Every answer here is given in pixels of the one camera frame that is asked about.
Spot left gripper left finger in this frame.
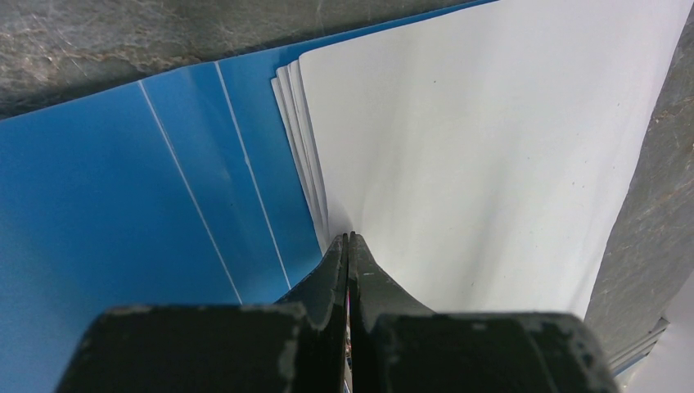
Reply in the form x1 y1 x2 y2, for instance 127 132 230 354
57 235 349 392

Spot white paper sheet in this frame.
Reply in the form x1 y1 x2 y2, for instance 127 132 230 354
272 1 692 317

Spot blue file folder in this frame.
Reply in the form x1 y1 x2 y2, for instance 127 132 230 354
1 1 464 392

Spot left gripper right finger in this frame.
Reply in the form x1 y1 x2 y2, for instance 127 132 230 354
347 233 618 392

